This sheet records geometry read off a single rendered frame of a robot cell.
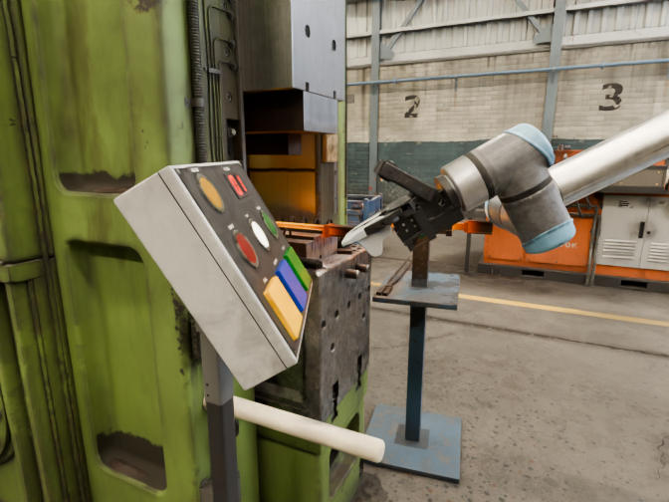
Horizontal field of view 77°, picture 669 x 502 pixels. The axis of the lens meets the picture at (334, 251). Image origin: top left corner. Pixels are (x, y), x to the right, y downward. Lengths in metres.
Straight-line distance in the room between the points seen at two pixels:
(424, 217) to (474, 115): 8.01
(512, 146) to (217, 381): 0.62
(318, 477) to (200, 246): 1.01
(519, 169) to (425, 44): 8.55
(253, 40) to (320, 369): 0.85
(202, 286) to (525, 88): 8.34
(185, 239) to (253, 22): 0.74
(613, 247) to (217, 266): 4.36
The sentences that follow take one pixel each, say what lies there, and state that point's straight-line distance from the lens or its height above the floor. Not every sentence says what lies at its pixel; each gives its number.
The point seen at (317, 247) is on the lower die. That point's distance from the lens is 1.19.
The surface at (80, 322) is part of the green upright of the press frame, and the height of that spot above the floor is 0.78.
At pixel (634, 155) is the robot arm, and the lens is 1.01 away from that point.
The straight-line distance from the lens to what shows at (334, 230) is 1.21.
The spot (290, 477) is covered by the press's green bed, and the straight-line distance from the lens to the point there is 1.47.
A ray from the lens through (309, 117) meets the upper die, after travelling 1.13.
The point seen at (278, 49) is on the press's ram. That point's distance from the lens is 1.11.
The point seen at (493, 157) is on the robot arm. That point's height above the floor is 1.21.
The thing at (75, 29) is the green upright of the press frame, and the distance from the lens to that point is 1.26.
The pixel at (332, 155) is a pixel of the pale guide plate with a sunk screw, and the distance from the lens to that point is 1.52.
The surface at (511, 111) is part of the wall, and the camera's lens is 8.66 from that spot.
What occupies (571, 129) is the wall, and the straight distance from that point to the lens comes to 8.63.
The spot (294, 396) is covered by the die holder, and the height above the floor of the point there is 0.52.
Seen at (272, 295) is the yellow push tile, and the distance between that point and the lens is 0.55.
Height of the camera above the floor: 1.21
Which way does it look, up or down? 13 degrees down
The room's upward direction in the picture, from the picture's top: straight up
